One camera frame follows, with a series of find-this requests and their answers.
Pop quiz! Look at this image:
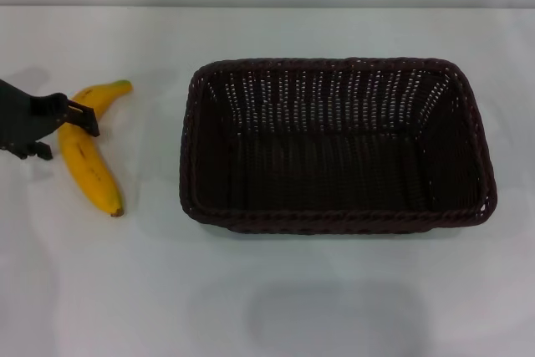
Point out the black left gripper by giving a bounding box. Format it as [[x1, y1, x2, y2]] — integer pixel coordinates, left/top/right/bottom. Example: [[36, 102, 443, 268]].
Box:
[[0, 79, 101, 162]]

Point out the yellow banana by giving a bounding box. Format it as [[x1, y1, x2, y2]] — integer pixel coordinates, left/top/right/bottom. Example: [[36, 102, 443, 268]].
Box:
[[58, 79, 135, 219]]

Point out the black woven rectangular basket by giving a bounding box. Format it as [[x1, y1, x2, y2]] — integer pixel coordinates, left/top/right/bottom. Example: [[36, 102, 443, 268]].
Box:
[[179, 55, 498, 236]]

